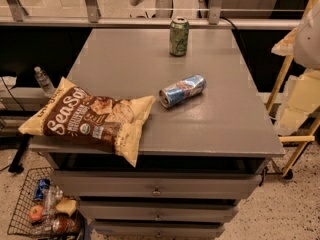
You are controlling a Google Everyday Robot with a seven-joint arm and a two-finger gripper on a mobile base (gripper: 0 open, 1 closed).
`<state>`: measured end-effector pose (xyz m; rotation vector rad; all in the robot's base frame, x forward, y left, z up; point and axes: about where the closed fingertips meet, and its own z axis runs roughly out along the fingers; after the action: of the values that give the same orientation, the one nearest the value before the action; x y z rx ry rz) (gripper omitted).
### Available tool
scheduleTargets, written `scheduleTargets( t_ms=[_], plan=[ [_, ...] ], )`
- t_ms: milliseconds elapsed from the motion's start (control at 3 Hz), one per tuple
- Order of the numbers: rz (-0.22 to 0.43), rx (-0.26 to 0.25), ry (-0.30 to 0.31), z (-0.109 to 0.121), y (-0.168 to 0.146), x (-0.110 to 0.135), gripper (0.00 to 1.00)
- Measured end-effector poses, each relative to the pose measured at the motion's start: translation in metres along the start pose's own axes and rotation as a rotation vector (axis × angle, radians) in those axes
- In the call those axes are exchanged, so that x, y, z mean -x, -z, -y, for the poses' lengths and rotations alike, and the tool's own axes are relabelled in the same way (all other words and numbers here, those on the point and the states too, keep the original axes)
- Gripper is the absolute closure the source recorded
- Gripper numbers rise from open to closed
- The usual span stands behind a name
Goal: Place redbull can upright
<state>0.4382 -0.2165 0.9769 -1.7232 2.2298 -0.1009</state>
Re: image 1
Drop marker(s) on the blue silver redbull can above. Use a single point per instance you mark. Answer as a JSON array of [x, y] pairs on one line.
[[182, 90]]

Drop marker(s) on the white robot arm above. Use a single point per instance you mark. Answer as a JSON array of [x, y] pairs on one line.
[[301, 94]]

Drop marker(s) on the green soda can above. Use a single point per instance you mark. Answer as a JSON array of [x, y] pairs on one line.
[[178, 40]]

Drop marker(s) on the blue can in basket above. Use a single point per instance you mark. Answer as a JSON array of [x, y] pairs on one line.
[[42, 185]]

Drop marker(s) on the brown yellow chip bag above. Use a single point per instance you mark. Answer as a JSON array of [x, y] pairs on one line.
[[74, 114]]

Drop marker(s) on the grey drawer cabinet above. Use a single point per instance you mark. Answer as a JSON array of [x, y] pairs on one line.
[[197, 160]]

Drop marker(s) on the clear plastic water bottle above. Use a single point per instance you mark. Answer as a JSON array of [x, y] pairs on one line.
[[44, 81]]

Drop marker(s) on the yellow sponge in basket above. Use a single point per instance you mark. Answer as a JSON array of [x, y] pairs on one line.
[[67, 206]]

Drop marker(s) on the clear bottle in basket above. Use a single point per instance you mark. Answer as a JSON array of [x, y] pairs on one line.
[[52, 196]]

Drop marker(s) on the red jar in basket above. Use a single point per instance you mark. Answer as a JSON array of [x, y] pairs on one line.
[[63, 224]]

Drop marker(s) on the orange fruit in basket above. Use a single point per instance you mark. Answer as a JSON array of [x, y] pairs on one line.
[[35, 213]]

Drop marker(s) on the yellow wooden ladder frame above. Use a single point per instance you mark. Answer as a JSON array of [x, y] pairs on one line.
[[302, 140]]

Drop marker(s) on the black wire basket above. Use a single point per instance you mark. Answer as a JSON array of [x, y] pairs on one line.
[[20, 223]]

